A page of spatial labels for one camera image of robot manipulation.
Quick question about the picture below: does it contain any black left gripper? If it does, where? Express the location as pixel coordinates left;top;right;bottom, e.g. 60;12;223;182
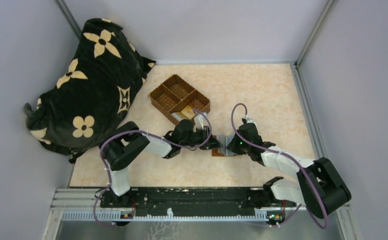
180;125;223;150

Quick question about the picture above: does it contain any brown leather card holder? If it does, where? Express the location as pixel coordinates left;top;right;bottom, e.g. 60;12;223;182
211;134;236;157

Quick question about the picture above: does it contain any brown woven divided basket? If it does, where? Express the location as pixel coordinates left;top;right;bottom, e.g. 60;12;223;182
148;74;211;125

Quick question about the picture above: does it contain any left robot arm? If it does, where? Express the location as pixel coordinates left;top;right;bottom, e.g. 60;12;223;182
98;119;221;207

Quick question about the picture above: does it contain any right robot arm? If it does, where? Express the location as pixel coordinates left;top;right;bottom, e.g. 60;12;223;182
227;118;352;219

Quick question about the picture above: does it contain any yellow card in basket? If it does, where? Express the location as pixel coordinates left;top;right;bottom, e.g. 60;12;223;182
180;105;196;120

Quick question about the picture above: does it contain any white card in basket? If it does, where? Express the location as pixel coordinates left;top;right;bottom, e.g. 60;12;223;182
171;112;186;122

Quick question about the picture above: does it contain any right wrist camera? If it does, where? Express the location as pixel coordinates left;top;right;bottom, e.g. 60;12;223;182
242;117;255;124

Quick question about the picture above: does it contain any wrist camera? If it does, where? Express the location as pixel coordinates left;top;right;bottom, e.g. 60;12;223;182
194;112;209;131
242;117;255;124

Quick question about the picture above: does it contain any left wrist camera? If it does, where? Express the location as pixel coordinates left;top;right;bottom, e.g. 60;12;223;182
194;112;209;131

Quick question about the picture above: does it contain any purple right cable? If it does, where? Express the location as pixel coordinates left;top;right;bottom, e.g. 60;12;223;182
230;102;330;230

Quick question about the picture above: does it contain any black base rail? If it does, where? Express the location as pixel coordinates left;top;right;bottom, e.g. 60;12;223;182
52;187;287;225

